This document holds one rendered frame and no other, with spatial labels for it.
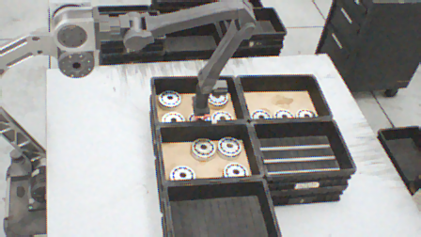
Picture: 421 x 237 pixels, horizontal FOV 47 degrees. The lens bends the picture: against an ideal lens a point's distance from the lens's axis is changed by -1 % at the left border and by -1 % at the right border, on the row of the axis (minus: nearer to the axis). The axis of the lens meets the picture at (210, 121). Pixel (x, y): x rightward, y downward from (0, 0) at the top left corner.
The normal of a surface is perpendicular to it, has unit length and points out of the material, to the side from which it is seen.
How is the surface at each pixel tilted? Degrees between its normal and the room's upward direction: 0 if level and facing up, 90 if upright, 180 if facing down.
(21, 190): 0
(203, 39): 0
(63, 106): 0
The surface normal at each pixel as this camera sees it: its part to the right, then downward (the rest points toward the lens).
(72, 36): 0.22, 0.72
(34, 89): 0.12, -0.69
